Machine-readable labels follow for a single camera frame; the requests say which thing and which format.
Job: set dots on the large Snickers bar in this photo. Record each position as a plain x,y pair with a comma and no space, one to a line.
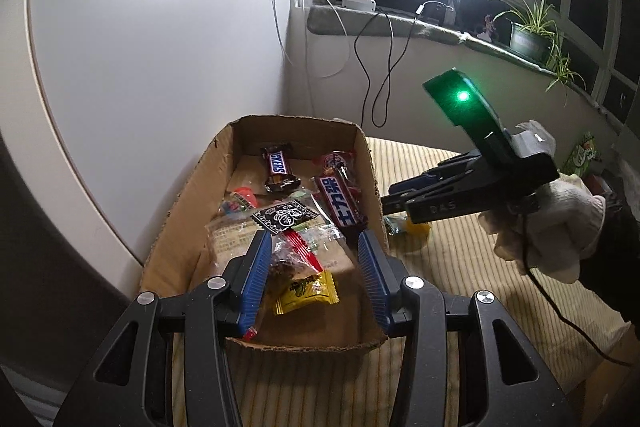
340,207

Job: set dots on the person's right hand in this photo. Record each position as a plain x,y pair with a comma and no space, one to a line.
550,232

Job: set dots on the green clear snack packet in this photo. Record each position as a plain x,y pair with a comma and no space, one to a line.
300,194

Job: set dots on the black white snack packet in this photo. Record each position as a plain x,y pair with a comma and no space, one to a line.
285,217

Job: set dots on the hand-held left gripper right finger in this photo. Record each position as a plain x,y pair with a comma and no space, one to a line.
372,277

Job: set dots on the green snack bag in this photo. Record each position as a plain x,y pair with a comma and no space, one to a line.
582,154

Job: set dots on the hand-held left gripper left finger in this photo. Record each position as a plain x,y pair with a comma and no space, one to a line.
255,277

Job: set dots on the small figurine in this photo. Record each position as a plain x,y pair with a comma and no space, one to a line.
487,27

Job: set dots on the white curved panel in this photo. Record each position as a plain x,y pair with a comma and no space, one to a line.
150,32

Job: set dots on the grey window sill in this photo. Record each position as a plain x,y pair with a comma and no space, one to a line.
400,27

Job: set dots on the teal yellow snack packet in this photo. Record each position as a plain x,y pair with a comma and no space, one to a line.
417,229

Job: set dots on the green pink snack packet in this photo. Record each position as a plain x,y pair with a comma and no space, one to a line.
322,237

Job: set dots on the cardboard box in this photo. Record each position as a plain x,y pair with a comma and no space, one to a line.
185,227

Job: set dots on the potted spider plant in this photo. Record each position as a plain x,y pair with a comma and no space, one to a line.
532,34

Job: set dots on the red blue clear snack packet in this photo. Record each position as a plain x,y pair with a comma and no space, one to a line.
240,202

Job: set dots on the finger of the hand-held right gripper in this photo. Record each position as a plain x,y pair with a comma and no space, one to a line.
445,204
430,177

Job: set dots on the brown chocolate bar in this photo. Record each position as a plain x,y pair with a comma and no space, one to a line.
280,164

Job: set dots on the person's right forearm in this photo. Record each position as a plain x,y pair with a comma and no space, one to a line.
617,257

